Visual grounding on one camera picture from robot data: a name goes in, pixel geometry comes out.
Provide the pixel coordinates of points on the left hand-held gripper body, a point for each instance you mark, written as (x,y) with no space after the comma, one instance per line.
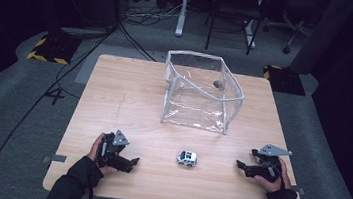
(109,150)

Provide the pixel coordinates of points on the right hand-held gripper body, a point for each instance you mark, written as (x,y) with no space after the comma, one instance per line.
(267,165)

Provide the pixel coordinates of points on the white toy car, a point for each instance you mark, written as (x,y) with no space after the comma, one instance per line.
(187,158)

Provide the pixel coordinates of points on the clear plastic storage bin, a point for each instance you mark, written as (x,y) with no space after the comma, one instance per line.
(198,95)

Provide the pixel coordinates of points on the person's left hand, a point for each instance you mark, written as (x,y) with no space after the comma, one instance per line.
(95,149)

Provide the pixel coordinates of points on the person's right hand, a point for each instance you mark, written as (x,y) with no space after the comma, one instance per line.
(277,184)

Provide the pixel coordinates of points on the grey tape strip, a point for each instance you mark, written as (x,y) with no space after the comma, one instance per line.
(300,190)
(57,158)

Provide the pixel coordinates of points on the black yellow striped stand base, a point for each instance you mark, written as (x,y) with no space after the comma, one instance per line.
(285,80)
(52,50)

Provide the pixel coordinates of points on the small dark round knob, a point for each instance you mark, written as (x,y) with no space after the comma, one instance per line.
(217,83)

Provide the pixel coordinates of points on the office swivel chair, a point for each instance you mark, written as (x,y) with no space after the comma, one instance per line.
(290,28)

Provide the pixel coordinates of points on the grey curtain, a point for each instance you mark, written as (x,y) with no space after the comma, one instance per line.
(322,35)

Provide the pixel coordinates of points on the black chair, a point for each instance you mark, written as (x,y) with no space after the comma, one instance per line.
(235,9)

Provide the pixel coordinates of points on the white desk frame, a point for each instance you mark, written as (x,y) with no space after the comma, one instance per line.
(182,13)

